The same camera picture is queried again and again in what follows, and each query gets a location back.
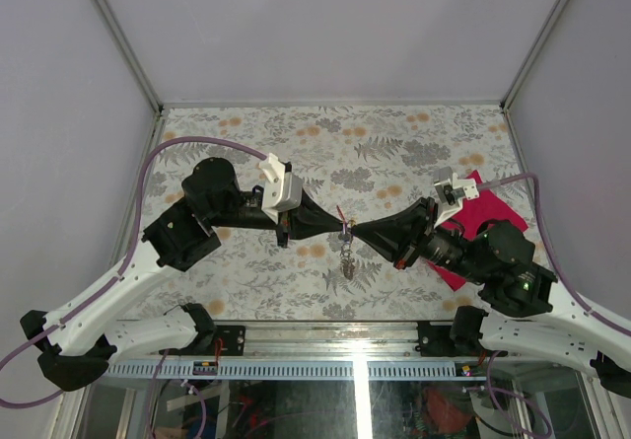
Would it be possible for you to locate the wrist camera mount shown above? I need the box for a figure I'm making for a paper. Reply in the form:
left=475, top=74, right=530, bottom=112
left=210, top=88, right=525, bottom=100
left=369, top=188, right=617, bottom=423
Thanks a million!
left=433, top=167, right=479, bottom=227
left=259, top=153, right=303, bottom=223

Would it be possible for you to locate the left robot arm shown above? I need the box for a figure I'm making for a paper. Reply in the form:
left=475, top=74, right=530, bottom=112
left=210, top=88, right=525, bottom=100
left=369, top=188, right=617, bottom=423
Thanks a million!
left=20, top=156, right=342, bottom=392

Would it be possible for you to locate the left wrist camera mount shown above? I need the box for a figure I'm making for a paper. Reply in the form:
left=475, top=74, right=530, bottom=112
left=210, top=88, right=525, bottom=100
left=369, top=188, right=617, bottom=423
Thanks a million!
left=259, top=153, right=303, bottom=223

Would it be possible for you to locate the pink cloth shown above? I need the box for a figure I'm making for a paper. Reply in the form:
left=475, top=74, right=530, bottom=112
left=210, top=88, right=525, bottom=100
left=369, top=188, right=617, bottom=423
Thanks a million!
left=428, top=171, right=528, bottom=292

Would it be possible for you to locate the aluminium front rail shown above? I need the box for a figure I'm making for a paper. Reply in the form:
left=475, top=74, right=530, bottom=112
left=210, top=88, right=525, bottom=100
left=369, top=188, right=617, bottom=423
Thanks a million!
left=112, top=320, right=605, bottom=364

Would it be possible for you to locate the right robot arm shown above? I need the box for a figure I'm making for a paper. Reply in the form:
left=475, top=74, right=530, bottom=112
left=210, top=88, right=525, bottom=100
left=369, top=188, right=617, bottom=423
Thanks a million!
left=352, top=198, right=630, bottom=397

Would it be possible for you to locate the silver keyring bunch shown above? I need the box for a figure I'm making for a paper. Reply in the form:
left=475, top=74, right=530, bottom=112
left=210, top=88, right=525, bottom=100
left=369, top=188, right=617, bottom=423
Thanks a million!
left=340, top=245, right=355, bottom=280

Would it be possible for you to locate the floral table mat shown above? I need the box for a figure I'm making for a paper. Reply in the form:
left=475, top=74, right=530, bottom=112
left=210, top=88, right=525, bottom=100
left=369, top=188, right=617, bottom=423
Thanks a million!
left=129, top=105, right=520, bottom=321

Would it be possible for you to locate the red tag key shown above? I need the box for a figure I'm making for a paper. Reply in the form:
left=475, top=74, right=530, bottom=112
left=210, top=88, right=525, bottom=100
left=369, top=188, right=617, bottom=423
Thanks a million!
left=336, top=205, right=348, bottom=227

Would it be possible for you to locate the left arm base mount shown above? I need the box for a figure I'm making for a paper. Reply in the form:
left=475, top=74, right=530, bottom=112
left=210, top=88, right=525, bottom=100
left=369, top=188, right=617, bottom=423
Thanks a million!
left=188, top=325, right=246, bottom=358

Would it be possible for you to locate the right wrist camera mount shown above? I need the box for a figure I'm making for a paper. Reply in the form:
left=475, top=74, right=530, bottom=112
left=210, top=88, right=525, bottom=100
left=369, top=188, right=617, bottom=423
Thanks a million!
left=433, top=167, right=479, bottom=227

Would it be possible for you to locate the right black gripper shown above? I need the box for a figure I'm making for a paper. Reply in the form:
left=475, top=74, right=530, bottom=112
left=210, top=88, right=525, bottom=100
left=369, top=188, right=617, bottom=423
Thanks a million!
left=348, top=195, right=487, bottom=284

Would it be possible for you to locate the slotted cable duct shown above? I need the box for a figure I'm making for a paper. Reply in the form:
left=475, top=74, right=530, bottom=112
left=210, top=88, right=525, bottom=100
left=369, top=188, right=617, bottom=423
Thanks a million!
left=106, top=359, right=457, bottom=381

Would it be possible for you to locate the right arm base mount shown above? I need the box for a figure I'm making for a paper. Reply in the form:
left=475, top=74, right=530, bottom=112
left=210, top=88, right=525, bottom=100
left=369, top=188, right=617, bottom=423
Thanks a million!
left=415, top=321, right=493, bottom=357

